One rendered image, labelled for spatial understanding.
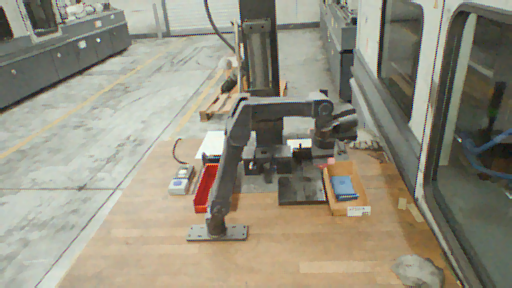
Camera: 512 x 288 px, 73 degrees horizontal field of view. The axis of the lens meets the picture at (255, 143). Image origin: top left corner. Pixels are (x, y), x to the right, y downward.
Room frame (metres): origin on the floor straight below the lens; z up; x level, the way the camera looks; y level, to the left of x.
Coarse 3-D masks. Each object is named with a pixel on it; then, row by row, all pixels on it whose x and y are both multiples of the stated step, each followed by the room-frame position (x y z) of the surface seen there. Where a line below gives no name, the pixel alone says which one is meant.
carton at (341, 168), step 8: (352, 160) 1.16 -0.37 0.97; (328, 168) 1.16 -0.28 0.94; (336, 168) 1.16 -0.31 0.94; (344, 168) 1.16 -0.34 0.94; (352, 168) 1.15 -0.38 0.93; (328, 176) 1.16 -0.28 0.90; (352, 176) 1.14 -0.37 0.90; (360, 176) 1.04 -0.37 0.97; (328, 184) 1.02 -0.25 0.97; (352, 184) 1.09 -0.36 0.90; (360, 184) 1.02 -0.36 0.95; (328, 192) 1.01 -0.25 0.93; (360, 192) 1.01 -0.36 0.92; (336, 200) 1.00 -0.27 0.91; (352, 200) 0.99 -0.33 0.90; (360, 200) 0.99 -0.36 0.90; (368, 200) 0.91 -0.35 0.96; (336, 208) 0.92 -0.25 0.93; (344, 208) 0.92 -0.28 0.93; (352, 208) 0.91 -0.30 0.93; (360, 208) 0.91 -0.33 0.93; (368, 208) 0.91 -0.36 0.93
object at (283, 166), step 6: (246, 162) 1.23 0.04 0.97; (258, 162) 1.22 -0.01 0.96; (264, 162) 1.22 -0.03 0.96; (276, 162) 1.21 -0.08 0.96; (282, 162) 1.21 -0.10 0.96; (288, 162) 1.21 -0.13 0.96; (246, 168) 1.23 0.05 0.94; (258, 168) 1.22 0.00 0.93; (276, 168) 1.21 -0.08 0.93; (282, 168) 1.21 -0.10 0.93; (288, 168) 1.21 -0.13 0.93; (246, 174) 1.23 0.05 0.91; (252, 174) 1.23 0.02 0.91; (258, 174) 1.22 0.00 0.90
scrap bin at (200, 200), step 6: (204, 168) 1.22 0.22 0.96; (210, 168) 1.25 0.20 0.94; (216, 168) 1.25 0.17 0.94; (204, 174) 1.19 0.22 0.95; (210, 174) 1.25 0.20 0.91; (216, 174) 1.25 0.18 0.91; (204, 180) 1.18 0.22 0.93; (210, 180) 1.21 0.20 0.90; (198, 186) 1.09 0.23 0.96; (204, 186) 1.16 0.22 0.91; (210, 186) 1.17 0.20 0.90; (198, 192) 1.07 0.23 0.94; (204, 192) 1.13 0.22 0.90; (198, 198) 1.06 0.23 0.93; (204, 198) 1.09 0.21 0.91; (198, 204) 1.05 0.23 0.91; (204, 204) 1.05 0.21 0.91; (198, 210) 1.01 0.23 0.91; (204, 210) 1.00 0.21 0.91
